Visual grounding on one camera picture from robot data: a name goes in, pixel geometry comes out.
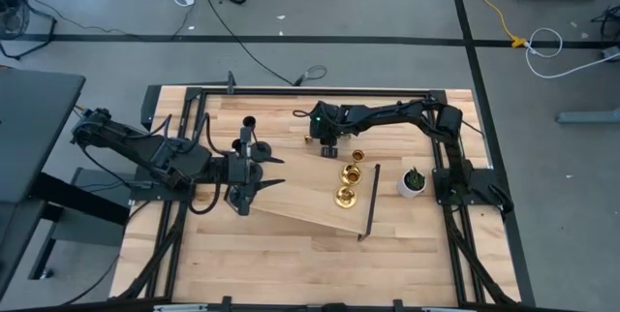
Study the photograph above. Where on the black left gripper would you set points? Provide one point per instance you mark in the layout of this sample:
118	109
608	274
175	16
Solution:
242	171

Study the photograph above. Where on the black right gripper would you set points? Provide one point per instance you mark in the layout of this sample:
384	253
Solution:
327	120

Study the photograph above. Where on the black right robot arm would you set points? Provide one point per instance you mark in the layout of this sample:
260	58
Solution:
387	111

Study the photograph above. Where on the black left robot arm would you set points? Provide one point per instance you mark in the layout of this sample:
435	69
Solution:
145	149

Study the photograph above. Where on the small plant in white pot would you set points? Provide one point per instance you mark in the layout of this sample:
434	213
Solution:
415	180

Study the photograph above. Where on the desk leg base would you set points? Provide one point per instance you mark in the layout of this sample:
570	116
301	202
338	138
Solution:
87	232

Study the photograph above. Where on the black desk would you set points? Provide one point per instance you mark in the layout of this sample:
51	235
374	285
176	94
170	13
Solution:
34	123

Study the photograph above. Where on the grey desk foot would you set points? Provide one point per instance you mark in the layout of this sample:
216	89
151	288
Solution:
591	117

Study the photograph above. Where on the grey power strip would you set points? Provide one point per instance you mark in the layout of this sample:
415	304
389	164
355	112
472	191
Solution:
611	53

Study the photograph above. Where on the black floor fan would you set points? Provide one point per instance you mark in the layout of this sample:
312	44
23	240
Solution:
12	16

